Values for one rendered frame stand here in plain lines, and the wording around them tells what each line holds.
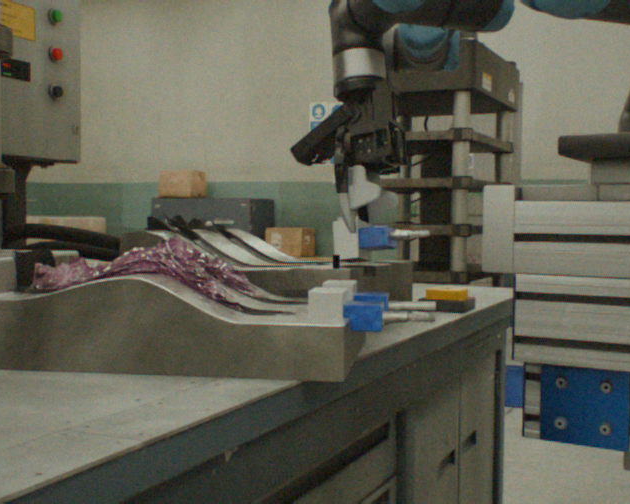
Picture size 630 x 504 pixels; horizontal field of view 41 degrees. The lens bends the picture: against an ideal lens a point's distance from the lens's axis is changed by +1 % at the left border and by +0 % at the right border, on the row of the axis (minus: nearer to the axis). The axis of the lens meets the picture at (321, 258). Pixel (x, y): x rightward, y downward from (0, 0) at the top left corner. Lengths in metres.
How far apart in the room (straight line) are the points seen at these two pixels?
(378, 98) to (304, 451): 0.50
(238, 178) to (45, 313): 7.97
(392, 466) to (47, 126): 1.06
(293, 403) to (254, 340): 0.07
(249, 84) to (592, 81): 3.40
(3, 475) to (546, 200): 0.57
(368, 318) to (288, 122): 7.75
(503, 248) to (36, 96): 1.25
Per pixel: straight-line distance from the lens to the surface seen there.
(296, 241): 8.02
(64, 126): 1.96
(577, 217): 0.86
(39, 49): 1.92
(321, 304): 0.87
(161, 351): 0.85
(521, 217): 0.87
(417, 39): 1.32
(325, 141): 1.21
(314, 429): 0.99
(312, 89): 8.50
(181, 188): 8.59
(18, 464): 0.58
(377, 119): 1.17
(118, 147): 9.75
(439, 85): 5.19
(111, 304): 0.86
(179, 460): 0.67
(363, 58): 1.20
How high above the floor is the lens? 0.96
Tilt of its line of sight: 3 degrees down
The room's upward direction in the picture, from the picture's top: 1 degrees clockwise
